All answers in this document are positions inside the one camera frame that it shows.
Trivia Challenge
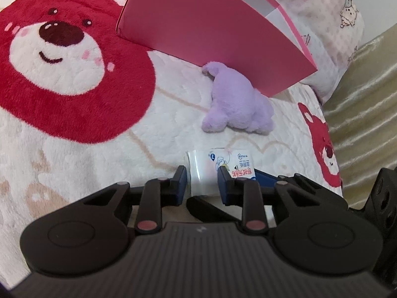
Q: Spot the white pocket tissue pack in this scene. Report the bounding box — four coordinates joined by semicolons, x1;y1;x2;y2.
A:
185;147;258;197

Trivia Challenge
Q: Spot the bear printed blanket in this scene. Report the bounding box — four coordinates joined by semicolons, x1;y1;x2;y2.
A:
0;0;345;289

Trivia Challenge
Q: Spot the gold satin fabric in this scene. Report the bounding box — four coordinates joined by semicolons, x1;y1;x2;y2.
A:
323;23;397;209

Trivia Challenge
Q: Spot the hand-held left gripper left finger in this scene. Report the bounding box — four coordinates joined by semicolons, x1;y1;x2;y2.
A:
82;165;188;235

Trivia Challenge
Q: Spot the pink cardboard box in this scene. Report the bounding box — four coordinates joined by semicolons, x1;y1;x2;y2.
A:
116;0;318;97

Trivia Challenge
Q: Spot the purple plush toy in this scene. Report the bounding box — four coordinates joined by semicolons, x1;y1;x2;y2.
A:
201;61;275;136

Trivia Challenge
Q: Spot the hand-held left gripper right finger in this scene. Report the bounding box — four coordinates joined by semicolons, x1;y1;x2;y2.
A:
217;167;340;235

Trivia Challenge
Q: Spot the pink floral pillow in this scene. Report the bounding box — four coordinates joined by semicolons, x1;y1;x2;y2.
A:
248;0;365;101

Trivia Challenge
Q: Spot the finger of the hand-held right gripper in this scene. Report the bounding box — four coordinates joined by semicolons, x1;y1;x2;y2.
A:
254;171;349;212
186;195;244;224

